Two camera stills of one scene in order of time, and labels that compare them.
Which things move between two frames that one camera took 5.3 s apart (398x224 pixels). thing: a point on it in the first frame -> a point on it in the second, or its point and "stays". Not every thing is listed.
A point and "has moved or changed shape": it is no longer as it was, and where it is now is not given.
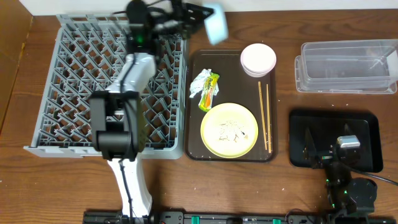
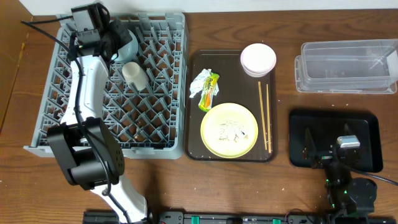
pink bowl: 257,59 stays
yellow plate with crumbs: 229,130 stays
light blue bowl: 216,24 has moved or changed shape
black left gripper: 185,16 -> 117,37
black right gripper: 325,157 stays
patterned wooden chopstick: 262,108 stays
